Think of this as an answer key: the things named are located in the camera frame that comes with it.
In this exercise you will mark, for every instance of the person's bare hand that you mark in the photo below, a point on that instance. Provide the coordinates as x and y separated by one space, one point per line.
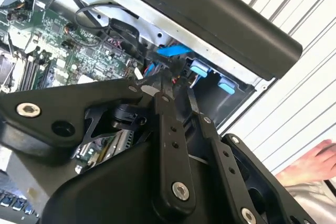
315 163

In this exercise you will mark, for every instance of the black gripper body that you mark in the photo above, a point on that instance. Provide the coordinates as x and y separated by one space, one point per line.
110 195

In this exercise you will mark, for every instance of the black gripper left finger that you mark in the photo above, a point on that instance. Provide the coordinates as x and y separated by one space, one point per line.
60 100

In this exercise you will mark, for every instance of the hard disk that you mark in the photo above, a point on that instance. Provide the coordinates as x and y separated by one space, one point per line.
199 68

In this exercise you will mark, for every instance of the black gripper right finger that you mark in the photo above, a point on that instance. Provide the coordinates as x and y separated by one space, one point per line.
223 155

